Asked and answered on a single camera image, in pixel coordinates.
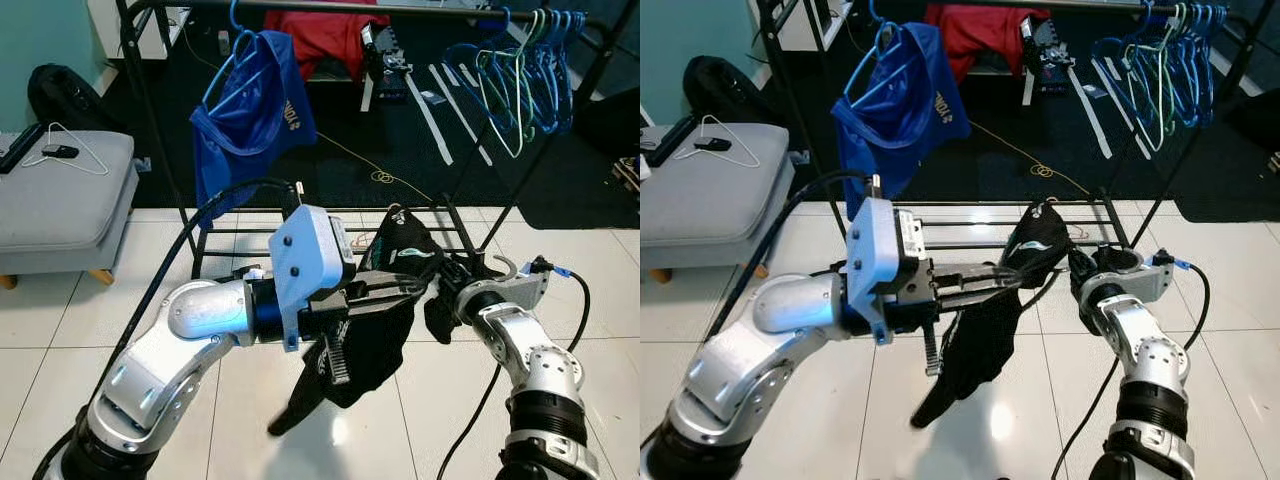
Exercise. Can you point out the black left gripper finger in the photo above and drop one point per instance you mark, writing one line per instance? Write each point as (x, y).
(390, 285)
(985, 273)
(390, 303)
(985, 291)

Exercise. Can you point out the pink plastic hanger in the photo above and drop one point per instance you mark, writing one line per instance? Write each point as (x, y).
(362, 240)
(1080, 232)

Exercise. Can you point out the light green plastic hanger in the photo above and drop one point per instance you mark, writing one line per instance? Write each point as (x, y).
(1180, 85)
(535, 90)
(1155, 143)
(512, 150)

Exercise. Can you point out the black crumpled garment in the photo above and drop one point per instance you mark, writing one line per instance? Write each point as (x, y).
(1118, 258)

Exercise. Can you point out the black rubber floor mat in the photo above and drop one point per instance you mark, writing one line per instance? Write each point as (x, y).
(1040, 185)
(400, 185)

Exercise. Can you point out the black metal pole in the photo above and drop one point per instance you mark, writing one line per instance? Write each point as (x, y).
(127, 12)
(545, 163)
(765, 10)
(1190, 140)

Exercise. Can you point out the long white floor strip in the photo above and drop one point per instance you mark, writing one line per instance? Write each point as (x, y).
(1125, 115)
(1090, 115)
(430, 120)
(465, 120)

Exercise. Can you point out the blue shirt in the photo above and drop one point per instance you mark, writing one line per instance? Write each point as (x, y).
(895, 115)
(250, 120)

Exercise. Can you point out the small white card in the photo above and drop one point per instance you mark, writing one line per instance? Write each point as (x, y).
(432, 98)
(1092, 92)

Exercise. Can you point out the black metal clothes rack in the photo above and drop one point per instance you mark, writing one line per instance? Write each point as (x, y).
(800, 120)
(160, 120)

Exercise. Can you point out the short white floor strip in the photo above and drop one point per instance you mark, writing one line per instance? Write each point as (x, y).
(452, 75)
(468, 75)

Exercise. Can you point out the black machine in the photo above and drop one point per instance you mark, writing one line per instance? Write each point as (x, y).
(1045, 60)
(385, 65)

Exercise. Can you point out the grey upholstered ottoman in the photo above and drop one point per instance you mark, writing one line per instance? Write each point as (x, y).
(710, 210)
(60, 220)

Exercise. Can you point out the red cloth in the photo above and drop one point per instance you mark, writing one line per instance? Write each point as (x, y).
(320, 35)
(980, 30)

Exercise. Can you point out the black flat device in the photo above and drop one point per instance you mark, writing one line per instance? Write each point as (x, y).
(672, 140)
(20, 148)

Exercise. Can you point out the black backpack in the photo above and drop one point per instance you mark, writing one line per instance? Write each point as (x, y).
(725, 92)
(65, 100)

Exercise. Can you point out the white shelf unit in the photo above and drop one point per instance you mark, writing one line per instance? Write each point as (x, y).
(800, 25)
(140, 30)

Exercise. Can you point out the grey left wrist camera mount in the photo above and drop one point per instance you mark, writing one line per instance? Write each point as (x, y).
(310, 255)
(870, 260)

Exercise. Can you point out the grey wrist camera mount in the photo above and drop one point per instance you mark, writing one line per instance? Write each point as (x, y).
(310, 255)
(870, 260)
(1140, 285)
(520, 290)

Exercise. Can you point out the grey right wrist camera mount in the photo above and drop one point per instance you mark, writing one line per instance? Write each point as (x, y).
(520, 290)
(1140, 285)

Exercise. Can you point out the small metal bracket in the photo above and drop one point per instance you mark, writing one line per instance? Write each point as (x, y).
(141, 163)
(800, 156)

